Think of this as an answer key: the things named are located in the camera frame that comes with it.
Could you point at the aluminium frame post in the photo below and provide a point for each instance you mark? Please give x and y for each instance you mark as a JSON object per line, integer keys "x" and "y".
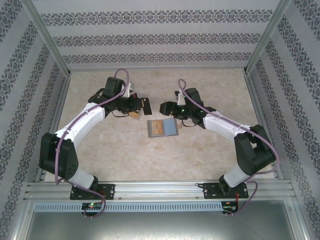
{"x": 50, "y": 40}
{"x": 266, "y": 40}

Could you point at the right circuit board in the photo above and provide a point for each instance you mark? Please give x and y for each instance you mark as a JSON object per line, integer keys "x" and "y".
{"x": 230, "y": 207}

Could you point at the black card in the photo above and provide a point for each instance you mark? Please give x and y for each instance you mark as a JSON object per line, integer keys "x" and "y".
{"x": 148, "y": 108}

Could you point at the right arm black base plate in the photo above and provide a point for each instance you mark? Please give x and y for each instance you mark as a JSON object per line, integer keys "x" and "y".
{"x": 210, "y": 191}

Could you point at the clear acrylic card box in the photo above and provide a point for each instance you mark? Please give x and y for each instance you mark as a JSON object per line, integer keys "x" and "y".
{"x": 142, "y": 117}

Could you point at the aluminium mounting rail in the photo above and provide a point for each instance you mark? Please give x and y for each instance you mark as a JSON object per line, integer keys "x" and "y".
{"x": 160, "y": 191}

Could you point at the blue card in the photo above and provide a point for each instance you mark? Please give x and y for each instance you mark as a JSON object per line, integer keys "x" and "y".
{"x": 170, "y": 127}

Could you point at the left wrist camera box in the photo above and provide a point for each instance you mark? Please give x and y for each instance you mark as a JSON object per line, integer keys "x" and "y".
{"x": 129, "y": 90}

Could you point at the grey card holder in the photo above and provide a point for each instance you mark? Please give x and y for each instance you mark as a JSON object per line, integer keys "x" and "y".
{"x": 162, "y": 136}

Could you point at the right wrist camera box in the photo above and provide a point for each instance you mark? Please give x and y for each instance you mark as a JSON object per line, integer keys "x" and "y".
{"x": 180, "y": 98}

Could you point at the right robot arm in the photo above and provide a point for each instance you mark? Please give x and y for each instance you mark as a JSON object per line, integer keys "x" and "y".
{"x": 252, "y": 155}

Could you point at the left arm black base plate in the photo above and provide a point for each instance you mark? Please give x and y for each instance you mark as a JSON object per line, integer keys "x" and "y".
{"x": 108, "y": 191}

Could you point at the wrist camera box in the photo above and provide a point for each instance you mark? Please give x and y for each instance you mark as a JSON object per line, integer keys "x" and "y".
{"x": 180, "y": 98}
{"x": 129, "y": 90}

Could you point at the circuit board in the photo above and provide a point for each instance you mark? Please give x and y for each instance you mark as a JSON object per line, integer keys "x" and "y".
{"x": 230, "y": 207}
{"x": 92, "y": 206}

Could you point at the left circuit board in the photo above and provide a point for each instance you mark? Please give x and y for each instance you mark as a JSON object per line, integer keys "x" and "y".
{"x": 92, "y": 206}

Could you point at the grey metal panel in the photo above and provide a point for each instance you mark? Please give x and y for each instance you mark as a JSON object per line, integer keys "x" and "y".
{"x": 160, "y": 227}

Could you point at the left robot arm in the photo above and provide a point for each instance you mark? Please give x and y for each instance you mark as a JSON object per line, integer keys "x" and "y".
{"x": 60, "y": 155}

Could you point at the aluminium table side rail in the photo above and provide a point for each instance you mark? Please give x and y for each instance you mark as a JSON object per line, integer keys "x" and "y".
{"x": 253, "y": 100}
{"x": 58, "y": 112}

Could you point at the gold card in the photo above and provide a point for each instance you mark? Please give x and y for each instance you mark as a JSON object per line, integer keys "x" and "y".
{"x": 135, "y": 115}

